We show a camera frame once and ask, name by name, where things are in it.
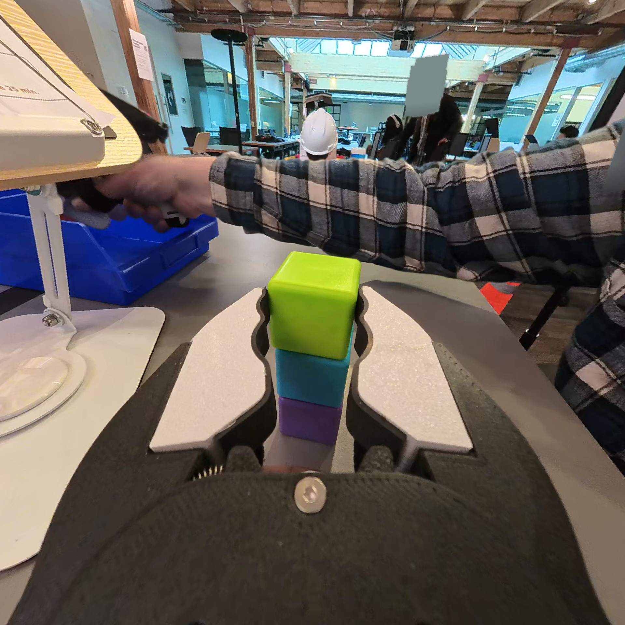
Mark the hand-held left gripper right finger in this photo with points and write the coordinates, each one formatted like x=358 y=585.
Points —
x=410 y=385

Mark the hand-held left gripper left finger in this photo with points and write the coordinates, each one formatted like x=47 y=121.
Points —
x=215 y=385

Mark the cyan cube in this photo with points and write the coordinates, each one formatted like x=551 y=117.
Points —
x=312 y=378

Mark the purple cube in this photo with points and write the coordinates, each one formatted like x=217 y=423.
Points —
x=310 y=420

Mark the lime green cube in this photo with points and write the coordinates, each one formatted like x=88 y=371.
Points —
x=312 y=307

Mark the blue plastic bin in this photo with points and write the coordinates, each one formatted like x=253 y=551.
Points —
x=122 y=263

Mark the person's right forearm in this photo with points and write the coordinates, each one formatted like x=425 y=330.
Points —
x=390 y=210

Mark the grey desk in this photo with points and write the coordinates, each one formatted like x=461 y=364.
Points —
x=429 y=312

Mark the beige wooden chair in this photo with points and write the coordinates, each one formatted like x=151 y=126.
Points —
x=200 y=141

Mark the wooden pillar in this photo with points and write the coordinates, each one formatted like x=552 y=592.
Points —
x=123 y=49

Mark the black floor lamp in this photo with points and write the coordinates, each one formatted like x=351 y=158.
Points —
x=233 y=88

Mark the printed instruction sheet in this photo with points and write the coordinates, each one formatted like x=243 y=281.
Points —
x=29 y=97

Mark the red floor marker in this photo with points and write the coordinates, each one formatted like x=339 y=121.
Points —
x=498 y=300

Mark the white hard hat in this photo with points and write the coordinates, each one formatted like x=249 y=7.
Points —
x=318 y=132

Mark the person's plaid shirt torso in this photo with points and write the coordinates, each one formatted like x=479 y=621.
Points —
x=595 y=342

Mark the ceiling projector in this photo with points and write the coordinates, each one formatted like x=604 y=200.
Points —
x=403 y=41

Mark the white wall notice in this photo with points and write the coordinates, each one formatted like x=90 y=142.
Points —
x=140 y=53

